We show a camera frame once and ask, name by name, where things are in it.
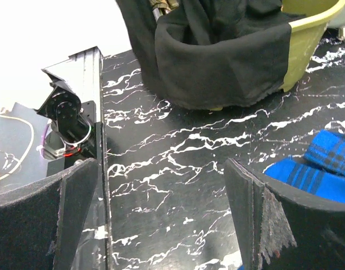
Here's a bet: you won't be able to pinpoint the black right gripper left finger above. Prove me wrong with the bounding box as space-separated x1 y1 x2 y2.
0 159 98 269

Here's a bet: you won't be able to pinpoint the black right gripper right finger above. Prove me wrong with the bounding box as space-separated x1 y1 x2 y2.
224 159 345 269

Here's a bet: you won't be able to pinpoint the black shirt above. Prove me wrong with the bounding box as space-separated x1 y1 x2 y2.
118 1 297 109

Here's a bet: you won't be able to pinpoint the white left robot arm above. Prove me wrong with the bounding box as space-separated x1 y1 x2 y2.
35 69 97 158

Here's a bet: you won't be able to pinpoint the blue plaid shirt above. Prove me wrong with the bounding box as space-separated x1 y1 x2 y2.
262 130 345 204

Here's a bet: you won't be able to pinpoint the green plastic basket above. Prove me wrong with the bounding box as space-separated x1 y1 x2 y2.
214 1 345 107

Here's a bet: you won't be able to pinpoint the coiled cables on floor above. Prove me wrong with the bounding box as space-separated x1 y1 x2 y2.
0 114 35 192

